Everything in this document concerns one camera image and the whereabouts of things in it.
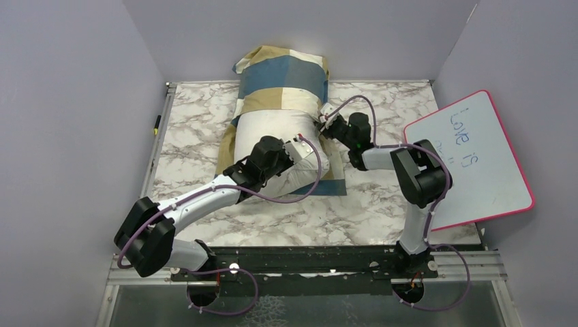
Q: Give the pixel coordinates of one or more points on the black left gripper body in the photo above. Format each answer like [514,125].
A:
[283,162]

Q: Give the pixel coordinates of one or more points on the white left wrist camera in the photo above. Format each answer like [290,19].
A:
[297,149]

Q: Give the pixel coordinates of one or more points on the aluminium front rail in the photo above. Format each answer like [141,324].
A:
[475,266]

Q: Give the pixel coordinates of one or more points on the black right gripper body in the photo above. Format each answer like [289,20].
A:
[339,129]

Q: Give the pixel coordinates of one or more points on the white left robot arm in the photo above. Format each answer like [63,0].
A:
[146,237]

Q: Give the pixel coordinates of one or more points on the white pillow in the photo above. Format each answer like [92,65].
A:
[284,125]

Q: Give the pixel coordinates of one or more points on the aluminium table edge rail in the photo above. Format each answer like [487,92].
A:
[156,149]

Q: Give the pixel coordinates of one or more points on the pink framed whiteboard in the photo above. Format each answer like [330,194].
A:
[488,180]

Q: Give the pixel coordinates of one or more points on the yellow black marker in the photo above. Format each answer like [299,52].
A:
[157,125]

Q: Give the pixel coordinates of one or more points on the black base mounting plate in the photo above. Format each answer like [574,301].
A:
[302,258]

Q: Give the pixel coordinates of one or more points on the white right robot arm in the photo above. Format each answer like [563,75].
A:
[420,175]

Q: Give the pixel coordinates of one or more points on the blue yellow patchwork pillowcase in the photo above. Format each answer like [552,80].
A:
[281,93]

